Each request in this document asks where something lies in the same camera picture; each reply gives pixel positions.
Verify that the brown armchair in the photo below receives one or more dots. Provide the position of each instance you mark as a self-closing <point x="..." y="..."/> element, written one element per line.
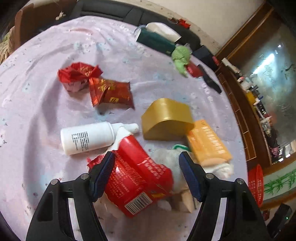
<point x="34" y="15"/>

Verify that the orange medicine box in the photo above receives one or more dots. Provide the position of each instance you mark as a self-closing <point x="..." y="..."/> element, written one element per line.
<point x="206" y="146"/>

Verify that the gold box lid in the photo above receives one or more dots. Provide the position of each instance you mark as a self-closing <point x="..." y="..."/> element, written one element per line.
<point x="166" y="120"/>

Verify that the red paper package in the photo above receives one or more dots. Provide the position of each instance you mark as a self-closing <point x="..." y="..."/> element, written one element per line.
<point x="136" y="180"/>

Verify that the white plastic bottle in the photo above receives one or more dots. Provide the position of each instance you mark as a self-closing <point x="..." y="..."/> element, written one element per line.
<point x="78" y="139"/>

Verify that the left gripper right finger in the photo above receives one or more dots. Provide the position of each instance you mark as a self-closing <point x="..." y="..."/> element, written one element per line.
<point x="242" y="220"/>

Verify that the black leather sofa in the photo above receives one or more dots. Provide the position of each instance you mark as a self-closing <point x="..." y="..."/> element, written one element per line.
<point x="133" y="15"/>

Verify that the floral pink tablecloth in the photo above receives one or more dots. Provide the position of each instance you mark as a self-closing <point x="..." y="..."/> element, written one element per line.
<point x="35" y="106"/>

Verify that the red flat pouch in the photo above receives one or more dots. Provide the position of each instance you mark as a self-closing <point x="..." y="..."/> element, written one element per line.
<point x="194" y="70"/>

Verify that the green crumpled cloth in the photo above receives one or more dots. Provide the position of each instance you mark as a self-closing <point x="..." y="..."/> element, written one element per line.
<point x="181" y="57"/>

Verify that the white knit glove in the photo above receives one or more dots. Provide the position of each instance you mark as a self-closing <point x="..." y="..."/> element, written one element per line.
<point x="170" y="159"/>

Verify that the dark red candy packet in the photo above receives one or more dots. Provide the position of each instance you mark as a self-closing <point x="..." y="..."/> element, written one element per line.
<point x="110" y="91"/>

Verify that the black toy pistol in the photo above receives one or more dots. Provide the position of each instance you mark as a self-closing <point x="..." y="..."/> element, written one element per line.
<point x="209" y="81"/>

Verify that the wooden brick-pattern counter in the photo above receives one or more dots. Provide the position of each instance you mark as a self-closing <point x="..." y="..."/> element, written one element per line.
<point x="255" y="145"/>

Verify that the red knot ornament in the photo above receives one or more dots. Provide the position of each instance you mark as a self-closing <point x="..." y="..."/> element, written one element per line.
<point x="180" y="22"/>

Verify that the red plastic waste basket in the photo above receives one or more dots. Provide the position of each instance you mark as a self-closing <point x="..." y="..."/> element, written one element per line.
<point x="256" y="184"/>

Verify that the green tissue box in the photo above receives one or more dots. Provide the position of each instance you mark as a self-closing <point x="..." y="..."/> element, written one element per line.
<point x="157" y="36"/>

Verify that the red foil wrapper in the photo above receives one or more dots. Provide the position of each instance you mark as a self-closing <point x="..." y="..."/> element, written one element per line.
<point x="76" y="76"/>

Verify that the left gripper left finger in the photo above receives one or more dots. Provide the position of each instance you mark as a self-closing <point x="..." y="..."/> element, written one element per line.
<point x="51" y="219"/>

